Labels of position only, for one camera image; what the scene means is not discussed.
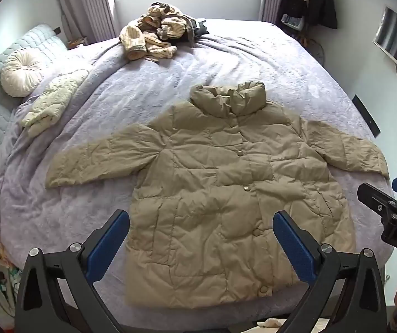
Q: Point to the light green quilted jacket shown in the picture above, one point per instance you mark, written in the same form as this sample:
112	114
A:
50	102

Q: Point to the dark garment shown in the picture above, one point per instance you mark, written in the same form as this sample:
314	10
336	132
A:
202	29

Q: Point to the beige striped clothes pile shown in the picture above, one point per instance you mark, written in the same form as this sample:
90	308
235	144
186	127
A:
146	33

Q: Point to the grey scarf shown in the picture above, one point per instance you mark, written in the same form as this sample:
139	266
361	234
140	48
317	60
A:
190	31

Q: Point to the small white cloth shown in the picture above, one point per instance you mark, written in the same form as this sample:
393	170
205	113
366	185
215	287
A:
271	322

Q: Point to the hanging black coats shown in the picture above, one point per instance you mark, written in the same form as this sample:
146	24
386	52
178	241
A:
323	0

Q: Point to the round cream pillow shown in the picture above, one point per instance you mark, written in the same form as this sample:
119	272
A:
19	73

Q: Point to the khaki puffer jacket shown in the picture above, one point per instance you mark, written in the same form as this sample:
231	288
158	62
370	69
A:
202	180

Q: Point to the purple embossed bed blanket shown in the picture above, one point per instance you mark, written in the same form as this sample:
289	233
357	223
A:
132	86

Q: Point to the black bed corner post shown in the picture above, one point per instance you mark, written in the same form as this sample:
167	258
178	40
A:
366	116

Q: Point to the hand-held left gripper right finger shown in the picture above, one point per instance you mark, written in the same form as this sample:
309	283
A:
294	246

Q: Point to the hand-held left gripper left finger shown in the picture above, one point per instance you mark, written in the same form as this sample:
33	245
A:
109	246

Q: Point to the blue and white box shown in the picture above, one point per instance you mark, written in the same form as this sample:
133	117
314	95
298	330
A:
292	21

